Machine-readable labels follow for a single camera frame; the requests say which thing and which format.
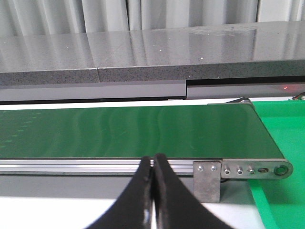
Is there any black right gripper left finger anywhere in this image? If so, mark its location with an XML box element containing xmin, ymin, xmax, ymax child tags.
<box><xmin>88</xmin><ymin>156</ymin><xmax>152</xmax><ymax>229</ymax></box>

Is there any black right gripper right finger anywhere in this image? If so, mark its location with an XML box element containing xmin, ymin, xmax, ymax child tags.
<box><xmin>152</xmin><ymin>154</ymin><xmax>231</xmax><ymax>229</ymax></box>

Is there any aluminium conveyor frame rail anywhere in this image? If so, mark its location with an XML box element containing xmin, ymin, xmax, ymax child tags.
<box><xmin>0</xmin><ymin>158</ymin><xmax>294</xmax><ymax>179</ymax></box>

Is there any green conveyor belt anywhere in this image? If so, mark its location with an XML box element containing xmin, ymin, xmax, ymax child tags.
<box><xmin>0</xmin><ymin>104</ymin><xmax>282</xmax><ymax>159</ymax></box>

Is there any black conveyor drive belt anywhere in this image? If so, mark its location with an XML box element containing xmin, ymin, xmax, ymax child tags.
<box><xmin>226</xmin><ymin>97</ymin><xmax>252</xmax><ymax>104</ymax></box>

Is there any green plastic tray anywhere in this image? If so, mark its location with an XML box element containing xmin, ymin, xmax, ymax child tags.
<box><xmin>247</xmin><ymin>99</ymin><xmax>305</xmax><ymax>229</ymax></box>

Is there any white curtain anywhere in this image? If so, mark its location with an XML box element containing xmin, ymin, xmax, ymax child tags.
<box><xmin>0</xmin><ymin>0</ymin><xmax>305</xmax><ymax>37</ymax></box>

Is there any metal conveyor support bracket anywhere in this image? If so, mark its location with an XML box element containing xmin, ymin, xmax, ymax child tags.
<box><xmin>193</xmin><ymin>160</ymin><xmax>221</xmax><ymax>203</ymax></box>

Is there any grey stone counter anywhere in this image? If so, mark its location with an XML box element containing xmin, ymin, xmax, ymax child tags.
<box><xmin>0</xmin><ymin>21</ymin><xmax>305</xmax><ymax>103</ymax></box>

